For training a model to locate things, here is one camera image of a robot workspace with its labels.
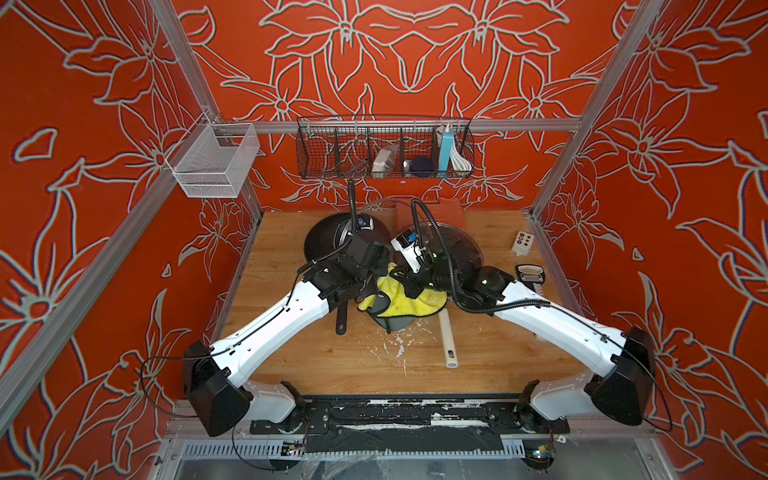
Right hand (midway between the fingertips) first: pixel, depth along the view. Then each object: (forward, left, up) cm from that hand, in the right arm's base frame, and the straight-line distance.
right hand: (388, 255), depth 70 cm
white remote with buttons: (+27, -49, -27) cm, 62 cm away
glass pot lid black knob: (-8, +2, -9) cm, 13 cm away
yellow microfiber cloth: (-8, -3, -9) cm, 12 cm away
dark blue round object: (+39, -10, -2) cm, 40 cm away
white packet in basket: (+37, +2, +2) cm, 37 cm away
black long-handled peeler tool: (+14, -49, -29) cm, 58 cm away
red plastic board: (+41, -23, -25) cm, 53 cm away
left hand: (+4, +3, -3) cm, 6 cm away
